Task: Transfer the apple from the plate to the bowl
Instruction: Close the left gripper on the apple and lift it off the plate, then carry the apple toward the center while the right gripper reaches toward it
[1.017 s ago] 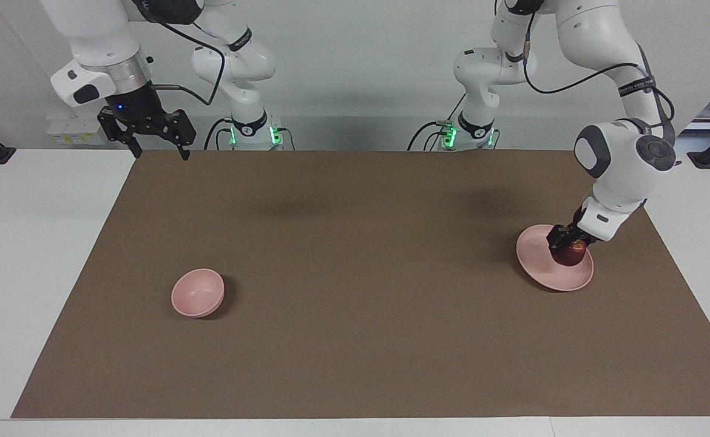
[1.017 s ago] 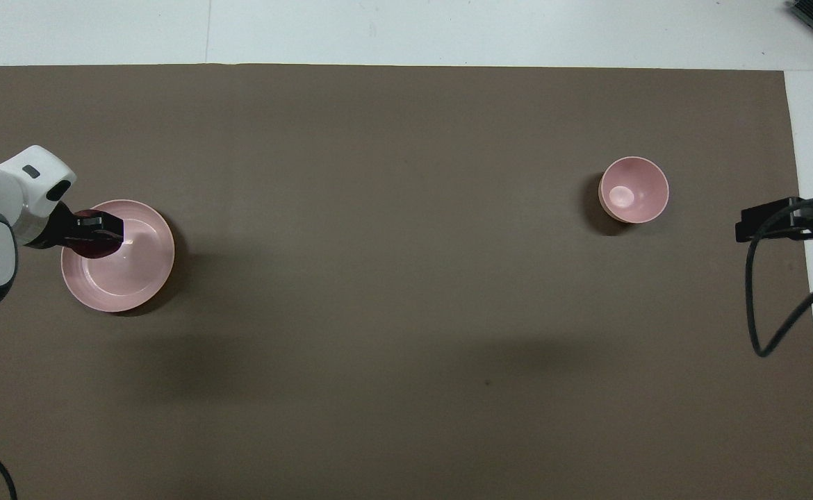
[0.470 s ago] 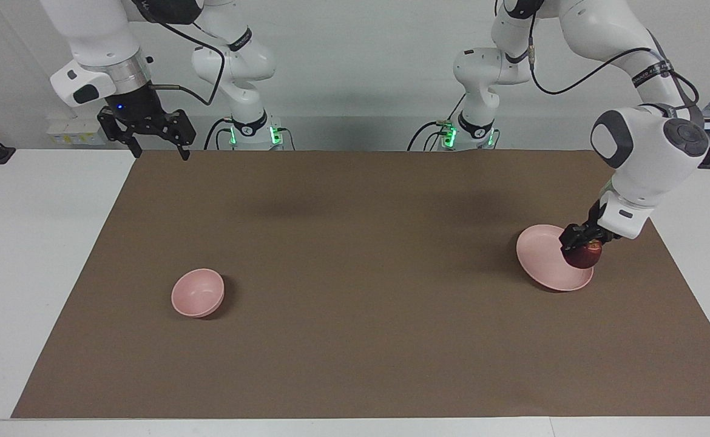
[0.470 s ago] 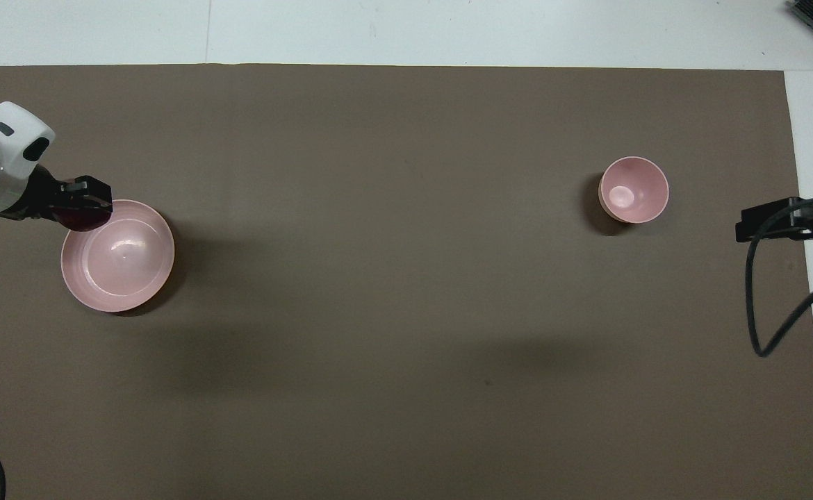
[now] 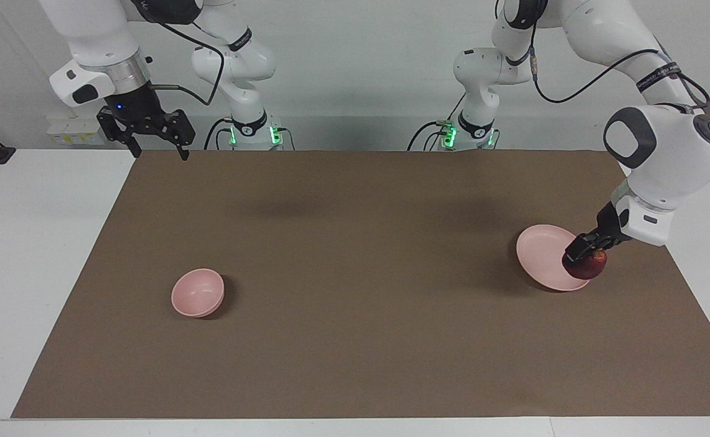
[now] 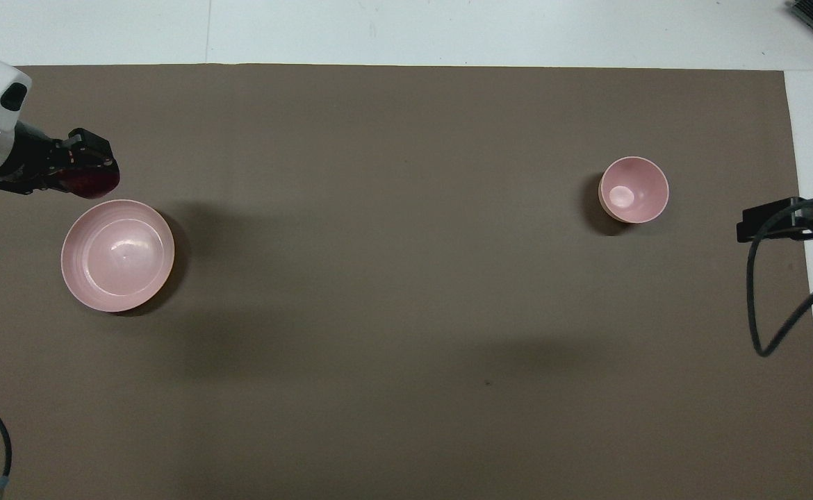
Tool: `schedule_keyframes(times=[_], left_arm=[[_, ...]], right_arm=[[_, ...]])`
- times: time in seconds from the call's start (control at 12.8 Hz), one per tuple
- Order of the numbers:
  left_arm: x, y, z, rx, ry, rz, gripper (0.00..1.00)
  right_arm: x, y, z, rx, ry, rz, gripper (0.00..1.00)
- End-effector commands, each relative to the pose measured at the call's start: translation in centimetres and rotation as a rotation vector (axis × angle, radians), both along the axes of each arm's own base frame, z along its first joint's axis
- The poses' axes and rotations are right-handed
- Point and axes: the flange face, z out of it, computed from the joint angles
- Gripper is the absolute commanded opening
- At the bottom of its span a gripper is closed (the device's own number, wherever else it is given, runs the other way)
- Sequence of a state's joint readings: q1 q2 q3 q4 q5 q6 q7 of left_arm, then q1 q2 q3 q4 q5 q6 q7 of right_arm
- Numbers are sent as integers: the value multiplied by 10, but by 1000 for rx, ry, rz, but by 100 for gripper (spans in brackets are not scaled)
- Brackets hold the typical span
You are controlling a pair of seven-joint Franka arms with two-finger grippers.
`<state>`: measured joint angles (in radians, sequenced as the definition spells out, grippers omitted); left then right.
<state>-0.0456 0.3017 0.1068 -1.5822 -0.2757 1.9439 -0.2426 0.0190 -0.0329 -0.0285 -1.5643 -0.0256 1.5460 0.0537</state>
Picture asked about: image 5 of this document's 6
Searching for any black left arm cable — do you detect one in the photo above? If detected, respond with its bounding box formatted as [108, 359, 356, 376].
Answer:
[528, 0, 710, 110]

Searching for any dark red apple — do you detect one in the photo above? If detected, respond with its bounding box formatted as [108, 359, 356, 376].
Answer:
[563, 246, 608, 280]

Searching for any brown table mat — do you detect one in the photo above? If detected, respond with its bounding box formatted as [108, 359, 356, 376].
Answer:
[11, 149, 710, 419]

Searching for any pink bowl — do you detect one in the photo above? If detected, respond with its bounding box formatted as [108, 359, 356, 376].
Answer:
[171, 268, 225, 318]

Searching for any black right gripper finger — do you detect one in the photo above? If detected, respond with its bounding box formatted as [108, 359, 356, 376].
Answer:
[97, 108, 143, 160]
[155, 109, 197, 161]

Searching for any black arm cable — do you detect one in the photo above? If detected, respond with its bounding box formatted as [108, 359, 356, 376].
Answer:
[149, 21, 227, 107]
[528, 0, 710, 110]

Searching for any white wall cable duct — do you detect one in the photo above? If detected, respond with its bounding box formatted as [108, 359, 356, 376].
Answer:
[0, 0, 49, 76]

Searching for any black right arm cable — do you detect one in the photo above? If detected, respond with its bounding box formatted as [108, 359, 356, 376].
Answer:
[149, 21, 227, 107]

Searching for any pink plate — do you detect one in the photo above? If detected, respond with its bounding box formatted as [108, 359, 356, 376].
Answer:
[516, 224, 594, 292]

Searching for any white wall socket box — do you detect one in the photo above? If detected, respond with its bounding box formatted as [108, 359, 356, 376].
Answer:
[47, 117, 104, 146]

